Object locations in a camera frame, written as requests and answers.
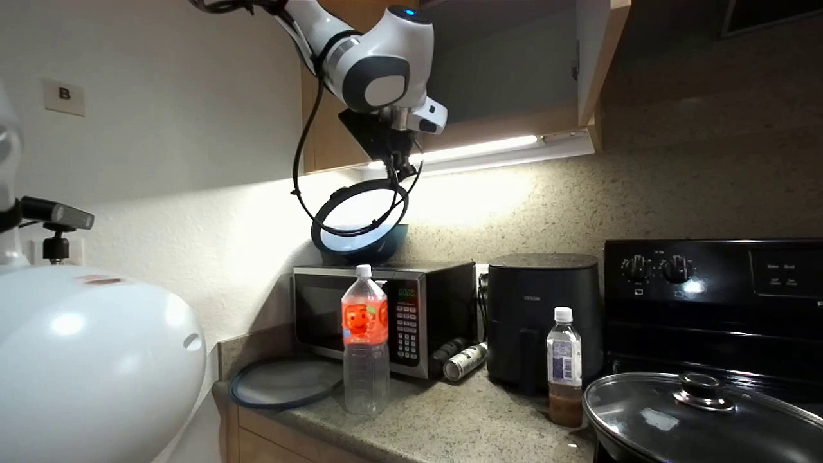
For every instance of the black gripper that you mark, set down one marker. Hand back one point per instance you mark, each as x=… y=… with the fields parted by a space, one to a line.
x=403 y=142

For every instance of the silver black microwave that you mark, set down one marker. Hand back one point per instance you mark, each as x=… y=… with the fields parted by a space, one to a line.
x=321 y=312

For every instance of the glass pan lid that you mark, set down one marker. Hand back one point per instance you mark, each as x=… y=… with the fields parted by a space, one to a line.
x=652 y=421

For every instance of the dark blue bowl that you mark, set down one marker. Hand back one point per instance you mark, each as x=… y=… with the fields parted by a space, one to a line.
x=376 y=255

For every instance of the under-cabinet light strip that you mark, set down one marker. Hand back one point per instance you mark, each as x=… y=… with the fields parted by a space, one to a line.
x=497 y=145

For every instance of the black air fryer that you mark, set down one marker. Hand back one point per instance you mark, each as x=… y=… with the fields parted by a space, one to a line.
x=543 y=309

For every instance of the small silver black canister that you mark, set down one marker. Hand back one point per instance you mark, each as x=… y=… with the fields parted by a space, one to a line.
x=467 y=362

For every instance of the large bottle orange label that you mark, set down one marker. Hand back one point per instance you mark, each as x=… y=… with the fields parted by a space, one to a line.
x=366 y=376

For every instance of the round dark grey plate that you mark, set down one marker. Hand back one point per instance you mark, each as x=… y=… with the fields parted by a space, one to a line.
x=283 y=383

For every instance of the small bottle brown liquid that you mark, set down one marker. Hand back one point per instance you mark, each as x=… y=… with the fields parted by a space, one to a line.
x=564 y=362

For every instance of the black stove knob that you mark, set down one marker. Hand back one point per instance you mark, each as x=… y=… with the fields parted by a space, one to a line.
x=636 y=268
x=677 y=268

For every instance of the wooden base cabinet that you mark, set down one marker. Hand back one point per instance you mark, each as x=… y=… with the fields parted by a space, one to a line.
x=259 y=439

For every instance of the black frying pan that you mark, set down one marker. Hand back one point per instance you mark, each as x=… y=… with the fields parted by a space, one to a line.
x=604 y=449

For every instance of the black electric stove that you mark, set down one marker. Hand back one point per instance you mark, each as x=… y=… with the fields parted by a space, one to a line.
x=730 y=325

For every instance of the dark range hood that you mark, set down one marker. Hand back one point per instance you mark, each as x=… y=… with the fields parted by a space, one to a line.
x=772 y=13

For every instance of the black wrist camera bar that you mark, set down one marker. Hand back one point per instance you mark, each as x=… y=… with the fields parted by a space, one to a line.
x=364 y=125

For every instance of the white wall socket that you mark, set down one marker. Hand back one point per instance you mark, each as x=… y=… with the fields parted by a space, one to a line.
x=483 y=278

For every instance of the black camera on stand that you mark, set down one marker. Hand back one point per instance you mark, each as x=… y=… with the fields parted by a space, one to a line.
x=57 y=217

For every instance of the white wall switch plate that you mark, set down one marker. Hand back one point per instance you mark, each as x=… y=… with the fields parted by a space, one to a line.
x=66 y=98

